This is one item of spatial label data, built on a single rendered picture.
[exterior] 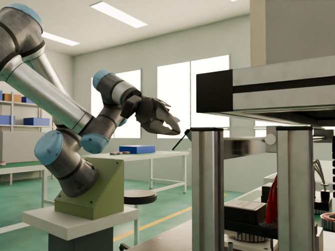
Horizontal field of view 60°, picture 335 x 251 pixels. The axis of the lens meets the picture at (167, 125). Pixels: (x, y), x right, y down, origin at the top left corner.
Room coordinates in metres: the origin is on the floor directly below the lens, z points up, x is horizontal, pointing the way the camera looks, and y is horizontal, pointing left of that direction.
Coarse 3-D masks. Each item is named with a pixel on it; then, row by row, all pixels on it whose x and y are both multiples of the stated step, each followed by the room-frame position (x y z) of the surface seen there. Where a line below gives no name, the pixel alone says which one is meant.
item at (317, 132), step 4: (316, 132) 0.72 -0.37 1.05; (320, 132) 0.72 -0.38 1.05; (324, 132) 0.71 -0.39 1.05; (328, 132) 0.71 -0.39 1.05; (332, 132) 0.70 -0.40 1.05; (328, 136) 0.71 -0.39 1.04; (332, 136) 0.70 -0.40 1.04; (316, 140) 0.72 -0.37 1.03; (320, 140) 0.72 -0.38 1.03; (324, 140) 0.71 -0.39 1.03; (328, 140) 0.71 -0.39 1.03; (332, 140) 0.70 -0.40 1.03
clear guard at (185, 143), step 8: (224, 128) 0.67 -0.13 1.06; (232, 128) 0.67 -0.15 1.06; (240, 128) 0.67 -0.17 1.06; (248, 128) 0.67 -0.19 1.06; (256, 128) 0.67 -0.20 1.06; (264, 128) 0.67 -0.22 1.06; (320, 128) 0.69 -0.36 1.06; (184, 136) 0.73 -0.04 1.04; (176, 144) 0.74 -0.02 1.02; (184, 144) 0.77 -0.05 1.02
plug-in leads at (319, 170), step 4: (316, 160) 0.69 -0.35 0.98; (316, 164) 0.69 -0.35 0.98; (320, 164) 0.69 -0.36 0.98; (316, 168) 0.69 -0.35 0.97; (320, 168) 0.68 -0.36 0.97; (320, 172) 0.69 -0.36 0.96; (320, 176) 0.68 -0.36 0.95; (324, 180) 0.68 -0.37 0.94; (324, 184) 0.68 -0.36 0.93; (328, 184) 0.68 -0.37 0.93; (324, 188) 0.68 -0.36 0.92; (324, 192) 0.67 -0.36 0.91; (328, 192) 0.67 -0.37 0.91; (324, 196) 0.67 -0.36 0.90; (328, 196) 0.67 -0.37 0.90
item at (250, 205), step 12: (228, 204) 0.52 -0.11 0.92; (240, 204) 0.52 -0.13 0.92; (252, 204) 0.52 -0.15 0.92; (264, 204) 0.53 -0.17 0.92; (228, 216) 0.51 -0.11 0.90; (240, 216) 0.50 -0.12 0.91; (252, 216) 0.49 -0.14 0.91; (264, 216) 0.52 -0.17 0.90; (228, 228) 0.51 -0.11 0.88; (240, 228) 0.49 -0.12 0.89; (252, 228) 0.48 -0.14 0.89; (264, 228) 0.47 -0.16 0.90; (276, 228) 0.46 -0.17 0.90
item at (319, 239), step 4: (320, 228) 0.70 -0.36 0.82; (320, 232) 0.67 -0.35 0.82; (316, 236) 0.64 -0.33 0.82; (320, 236) 0.66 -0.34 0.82; (316, 240) 0.64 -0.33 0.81; (320, 240) 0.66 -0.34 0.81; (316, 244) 0.64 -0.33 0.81; (320, 244) 0.66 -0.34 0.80; (316, 248) 0.64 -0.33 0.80; (320, 248) 0.66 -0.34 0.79
